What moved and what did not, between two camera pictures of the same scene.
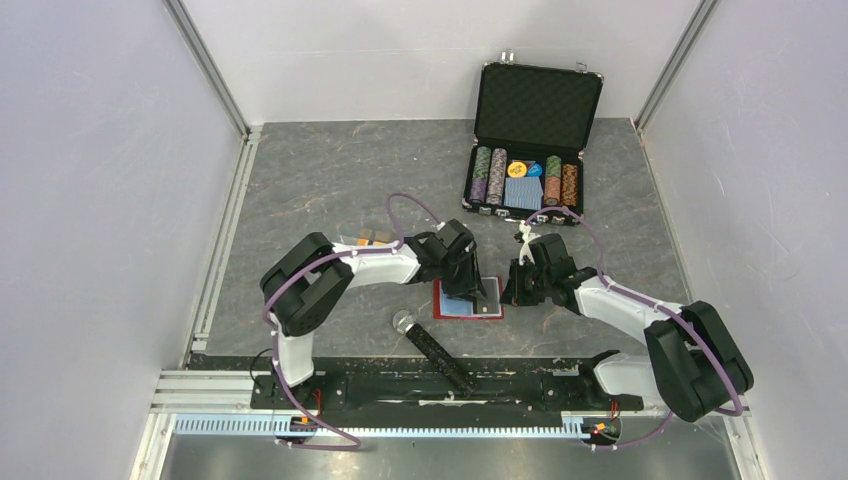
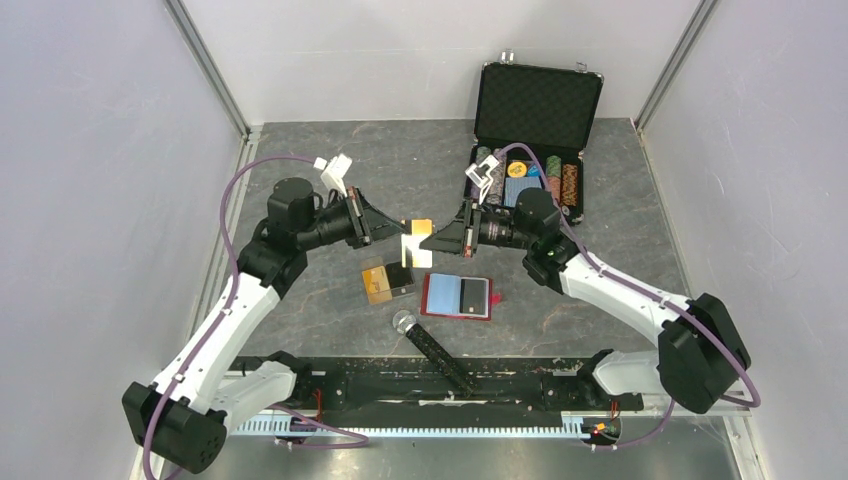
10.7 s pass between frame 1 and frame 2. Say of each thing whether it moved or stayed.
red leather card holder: moved
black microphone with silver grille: stayed
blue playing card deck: stayed
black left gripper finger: moved
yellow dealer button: stayed
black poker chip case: stayed
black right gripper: moved
